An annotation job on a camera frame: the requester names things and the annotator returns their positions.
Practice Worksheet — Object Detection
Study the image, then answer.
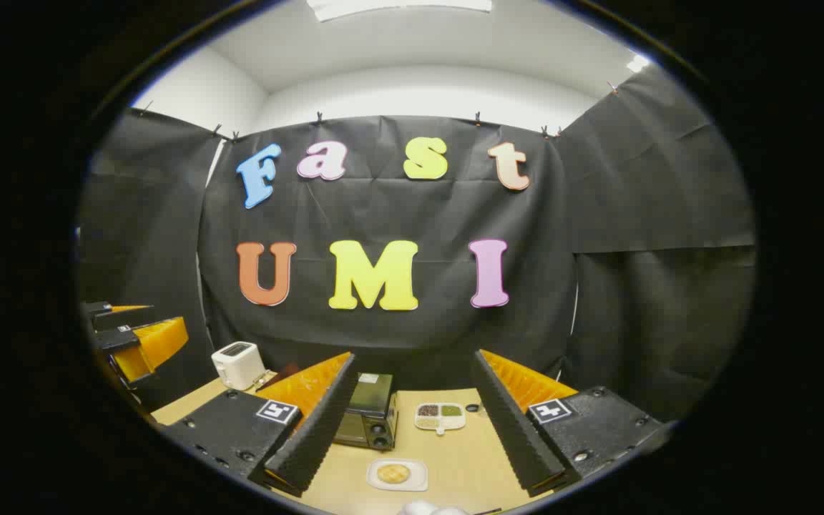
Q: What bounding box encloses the black electric oven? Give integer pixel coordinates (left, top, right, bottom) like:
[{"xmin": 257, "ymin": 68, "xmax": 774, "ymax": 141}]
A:
[{"xmin": 332, "ymin": 372, "xmax": 399, "ymax": 451}]

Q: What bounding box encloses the white toaster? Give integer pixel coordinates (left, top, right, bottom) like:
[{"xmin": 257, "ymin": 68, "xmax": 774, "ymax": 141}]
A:
[{"xmin": 211, "ymin": 341, "xmax": 267, "ymax": 391}]

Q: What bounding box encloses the white square plate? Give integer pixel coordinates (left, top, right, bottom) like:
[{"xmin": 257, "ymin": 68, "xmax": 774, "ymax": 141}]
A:
[{"xmin": 366, "ymin": 458, "xmax": 430, "ymax": 493}]

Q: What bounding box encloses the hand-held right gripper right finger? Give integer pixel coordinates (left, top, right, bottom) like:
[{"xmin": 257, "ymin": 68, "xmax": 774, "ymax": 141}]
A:
[{"xmin": 470, "ymin": 348, "xmax": 672, "ymax": 499}]

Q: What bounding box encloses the black backdrop cloth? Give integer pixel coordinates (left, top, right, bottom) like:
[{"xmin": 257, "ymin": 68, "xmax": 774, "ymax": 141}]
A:
[{"xmin": 77, "ymin": 64, "xmax": 756, "ymax": 423}]

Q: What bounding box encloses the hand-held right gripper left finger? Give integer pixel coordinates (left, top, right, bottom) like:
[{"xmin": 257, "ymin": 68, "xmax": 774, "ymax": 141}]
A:
[{"xmin": 160, "ymin": 351, "xmax": 358, "ymax": 499}]

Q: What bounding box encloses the white divided grain dish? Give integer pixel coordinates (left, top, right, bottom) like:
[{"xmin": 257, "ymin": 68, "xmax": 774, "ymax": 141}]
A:
[{"xmin": 414, "ymin": 402, "xmax": 468, "ymax": 436}]

